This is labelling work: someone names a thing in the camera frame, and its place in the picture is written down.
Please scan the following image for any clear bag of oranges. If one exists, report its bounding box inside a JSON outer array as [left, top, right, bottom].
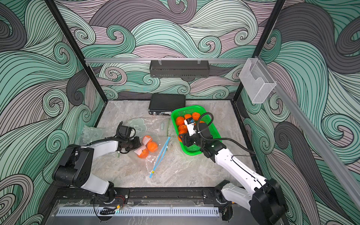
[[132, 135, 171, 178]]

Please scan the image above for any orange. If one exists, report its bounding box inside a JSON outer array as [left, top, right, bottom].
[[192, 112, 201, 121]]

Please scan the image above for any green plastic basket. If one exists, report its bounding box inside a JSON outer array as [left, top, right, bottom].
[[171, 105, 222, 156]]

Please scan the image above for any green printed zip-top bag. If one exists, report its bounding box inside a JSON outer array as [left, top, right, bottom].
[[75, 126, 116, 145]]

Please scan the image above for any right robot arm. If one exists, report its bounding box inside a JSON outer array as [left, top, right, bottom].
[[179, 112, 288, 225]]

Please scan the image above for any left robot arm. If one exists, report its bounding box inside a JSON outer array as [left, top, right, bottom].
[[52, 122, 141, 203]]

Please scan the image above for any black flat box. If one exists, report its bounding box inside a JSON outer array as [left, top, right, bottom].
[[148, 93, 186, 116]]

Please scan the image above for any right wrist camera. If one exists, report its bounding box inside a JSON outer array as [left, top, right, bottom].
[[184, 117, 196, 137]]

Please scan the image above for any black wall shelf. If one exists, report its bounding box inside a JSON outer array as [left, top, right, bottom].
[[150, 60, 210, 79]]

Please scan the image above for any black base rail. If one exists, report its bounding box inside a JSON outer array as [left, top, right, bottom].
[[54, 187, 226, 204]]

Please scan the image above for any clear acrylic wall holder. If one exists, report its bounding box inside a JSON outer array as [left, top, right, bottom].
[[239, 58, 276, 104]]

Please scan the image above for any aluminium wall rail back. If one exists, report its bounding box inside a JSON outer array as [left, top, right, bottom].
[[84, 57, 248, 65]]

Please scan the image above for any aluminium wall rail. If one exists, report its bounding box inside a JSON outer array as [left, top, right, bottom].
[[255, 56, 360, 209], [84, 57, 248, 65]]

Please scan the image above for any white slotted cable duct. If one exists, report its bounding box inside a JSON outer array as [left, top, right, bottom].
[[55, 206, 220, 217]]

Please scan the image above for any aluminium wall rail right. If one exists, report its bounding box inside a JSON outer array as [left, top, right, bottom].
[[255, 56, 360, 209]]

